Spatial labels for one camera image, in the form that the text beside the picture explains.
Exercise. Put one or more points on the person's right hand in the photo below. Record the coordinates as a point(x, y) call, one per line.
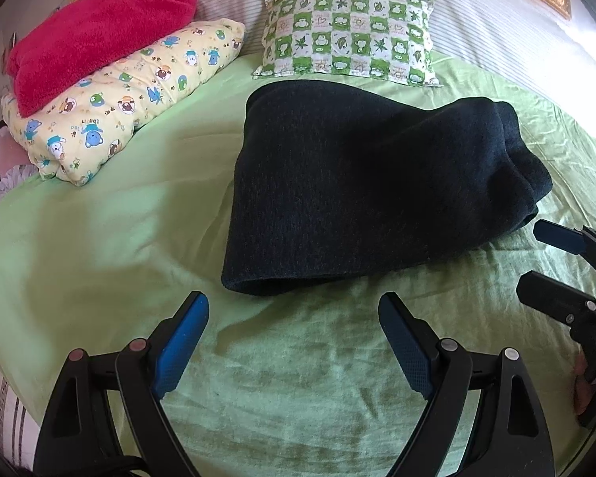
point(583, 390)

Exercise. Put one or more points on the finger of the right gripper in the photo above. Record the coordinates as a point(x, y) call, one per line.
point(552, 297)
point(570, 240)

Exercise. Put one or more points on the white striped duvet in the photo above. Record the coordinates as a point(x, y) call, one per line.
point(524, 41)

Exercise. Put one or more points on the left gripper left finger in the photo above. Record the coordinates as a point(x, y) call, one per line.
point(174, 340)

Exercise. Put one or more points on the green bed sheet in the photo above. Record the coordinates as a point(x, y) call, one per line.
point(302, 384)

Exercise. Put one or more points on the green frog checkered pillow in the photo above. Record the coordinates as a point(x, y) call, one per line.
point(387, 40)

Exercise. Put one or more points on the red fuzzy blanket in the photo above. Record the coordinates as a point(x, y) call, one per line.
point(83, 37)

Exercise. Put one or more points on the yellow cartoon print pillow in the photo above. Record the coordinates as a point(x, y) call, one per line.
point(78, 131)

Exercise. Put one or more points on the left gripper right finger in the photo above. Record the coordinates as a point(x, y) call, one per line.
point(411, 340)

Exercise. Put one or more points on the black knit pants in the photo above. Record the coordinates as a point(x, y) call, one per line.
point(335, 183)

